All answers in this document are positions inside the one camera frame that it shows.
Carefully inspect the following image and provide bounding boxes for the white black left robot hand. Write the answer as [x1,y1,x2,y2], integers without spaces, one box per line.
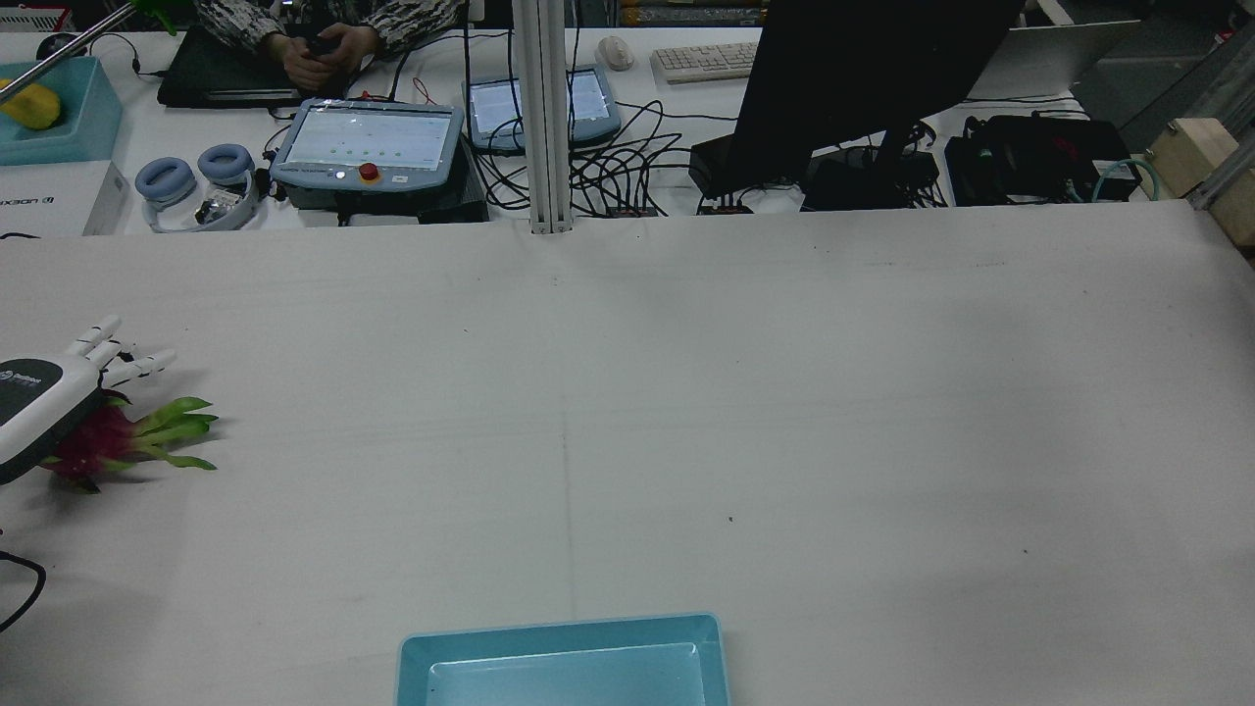
[0,316,177,486]

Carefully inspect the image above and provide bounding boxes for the person's left hand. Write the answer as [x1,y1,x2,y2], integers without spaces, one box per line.
[312,25,382,77]

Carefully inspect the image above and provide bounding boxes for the person's right hand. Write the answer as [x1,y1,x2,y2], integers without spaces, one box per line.
[265,32,326,92]

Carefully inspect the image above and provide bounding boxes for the pink green dragon fruit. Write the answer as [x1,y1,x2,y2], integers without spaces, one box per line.
[39,392,219,494]

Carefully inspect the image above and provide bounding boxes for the person's left patterned sleeve forearm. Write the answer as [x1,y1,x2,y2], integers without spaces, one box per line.
[368,0,464,57]

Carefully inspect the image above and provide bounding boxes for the person's right patterned sleeve forearm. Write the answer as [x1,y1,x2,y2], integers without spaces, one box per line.
[193,0,287,56]

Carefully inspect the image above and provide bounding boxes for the black laptop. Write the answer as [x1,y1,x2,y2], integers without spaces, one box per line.
[157,26,307,109]

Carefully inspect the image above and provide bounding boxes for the teach pendant with red button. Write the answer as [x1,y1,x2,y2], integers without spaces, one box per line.
[269,97,466,213]

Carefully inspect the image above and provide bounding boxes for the blue white headphones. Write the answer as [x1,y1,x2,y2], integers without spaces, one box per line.
[134,143,262,234]

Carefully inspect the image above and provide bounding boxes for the white cardboard box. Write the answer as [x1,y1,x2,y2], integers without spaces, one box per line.
[0,160,132,237]

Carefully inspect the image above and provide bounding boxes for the teal plastic bin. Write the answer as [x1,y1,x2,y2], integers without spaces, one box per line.
[0,56,126,166]

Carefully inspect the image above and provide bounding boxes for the metal rod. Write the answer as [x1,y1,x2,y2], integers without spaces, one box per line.
[0,0,140,101]

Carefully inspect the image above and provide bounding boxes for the grey blue teach pendant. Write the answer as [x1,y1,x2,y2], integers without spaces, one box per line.
[463,66,623,156]

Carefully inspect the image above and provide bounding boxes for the yellow mango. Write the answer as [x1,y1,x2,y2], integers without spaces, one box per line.
[0,80,63,131]

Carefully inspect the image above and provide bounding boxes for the white keyboard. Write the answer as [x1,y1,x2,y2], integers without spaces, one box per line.
[651,41,762,85]

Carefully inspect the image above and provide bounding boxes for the black docking hub box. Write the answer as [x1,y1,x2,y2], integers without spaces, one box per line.
[689,135,751,199]

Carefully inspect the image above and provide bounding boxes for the black Huawei monitor with stand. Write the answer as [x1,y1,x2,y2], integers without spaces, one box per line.
[730,0,1026,211]

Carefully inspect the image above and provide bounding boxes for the light blue plastic tray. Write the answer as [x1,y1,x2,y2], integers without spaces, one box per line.
[395,614,731,706]

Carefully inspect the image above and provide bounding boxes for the black computer box red logo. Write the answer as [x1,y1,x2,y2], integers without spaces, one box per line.
[944,115,1130,207]

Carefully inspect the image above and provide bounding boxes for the wooden block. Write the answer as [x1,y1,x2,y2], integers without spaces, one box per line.
[1144,118,1255,247]

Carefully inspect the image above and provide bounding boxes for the black cable loop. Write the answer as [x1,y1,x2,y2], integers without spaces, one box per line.
[0,550,48,634]

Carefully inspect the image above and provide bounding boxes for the aluminium profile post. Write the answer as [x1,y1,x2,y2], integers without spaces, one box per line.
[512,0,574,235]

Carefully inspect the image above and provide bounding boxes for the black cable tangle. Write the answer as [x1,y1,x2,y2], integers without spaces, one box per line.
[461,27,709,215]

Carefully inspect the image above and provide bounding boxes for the teal cable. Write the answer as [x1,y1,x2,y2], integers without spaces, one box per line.
[1090,158,1162,205]

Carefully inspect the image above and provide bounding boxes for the aluminium profile frame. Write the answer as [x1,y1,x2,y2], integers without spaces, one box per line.
[1118,29,1255,209]

